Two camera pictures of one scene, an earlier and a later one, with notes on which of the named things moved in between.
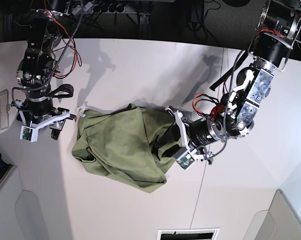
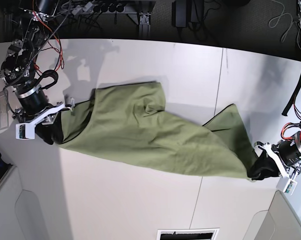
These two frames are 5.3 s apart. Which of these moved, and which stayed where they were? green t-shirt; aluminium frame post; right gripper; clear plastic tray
Moved: green t-shirt; right gripper
Stayed: clear plastic tray; aluminium frame post
